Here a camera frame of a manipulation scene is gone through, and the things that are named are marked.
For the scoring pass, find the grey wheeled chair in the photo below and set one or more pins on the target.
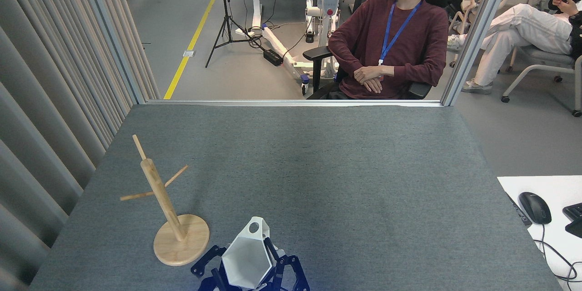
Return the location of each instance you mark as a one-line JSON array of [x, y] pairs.
[[545, 57]]

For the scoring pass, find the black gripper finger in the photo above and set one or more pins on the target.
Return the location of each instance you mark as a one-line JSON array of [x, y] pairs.
[[291, 266], [207, 257]]

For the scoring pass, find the black tripod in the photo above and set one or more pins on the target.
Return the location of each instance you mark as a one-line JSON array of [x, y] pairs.
[[226, 13]]

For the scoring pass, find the white faceted cup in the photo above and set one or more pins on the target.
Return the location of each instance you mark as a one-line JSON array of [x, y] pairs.
[[248, 259]]

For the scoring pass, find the silver floor plate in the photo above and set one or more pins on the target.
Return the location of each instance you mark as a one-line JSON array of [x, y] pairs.
[[188, 53]]

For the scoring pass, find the black computer mouse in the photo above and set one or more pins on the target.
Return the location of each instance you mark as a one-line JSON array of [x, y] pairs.
[[535, 207]]

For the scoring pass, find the black power strip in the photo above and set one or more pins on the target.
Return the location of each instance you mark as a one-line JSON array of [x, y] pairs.
[[273, 57]]

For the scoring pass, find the person's left hand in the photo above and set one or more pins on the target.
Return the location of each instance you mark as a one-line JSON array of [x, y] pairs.
[[368, 75]]

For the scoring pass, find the silver frame post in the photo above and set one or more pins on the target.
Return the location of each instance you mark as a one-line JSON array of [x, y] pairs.
[[477, 32]]

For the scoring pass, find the person's right hand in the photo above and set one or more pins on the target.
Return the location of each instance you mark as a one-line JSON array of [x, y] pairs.
[[373, 86]]

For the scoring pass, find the seated person in white trousers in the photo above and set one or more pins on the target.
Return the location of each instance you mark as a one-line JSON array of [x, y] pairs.
[[523, 27]]

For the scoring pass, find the wooden cup rack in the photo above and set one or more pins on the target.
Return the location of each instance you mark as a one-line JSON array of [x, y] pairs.
[[179, 243]]

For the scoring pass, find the white side table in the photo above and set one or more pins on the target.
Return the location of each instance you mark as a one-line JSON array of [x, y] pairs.
[[559, 191]]

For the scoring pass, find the black keyboard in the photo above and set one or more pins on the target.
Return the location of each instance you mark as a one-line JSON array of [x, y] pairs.
[[574, 218]]

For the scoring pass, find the silver frame rail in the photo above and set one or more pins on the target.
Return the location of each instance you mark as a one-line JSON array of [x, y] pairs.
[[291, 102]]

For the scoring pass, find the grey pleated curtain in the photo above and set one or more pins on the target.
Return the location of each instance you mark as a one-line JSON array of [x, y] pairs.
[[41, 77]]

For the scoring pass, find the seated person's hand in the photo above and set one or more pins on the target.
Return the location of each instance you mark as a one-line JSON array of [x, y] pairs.
[[568, 5]]

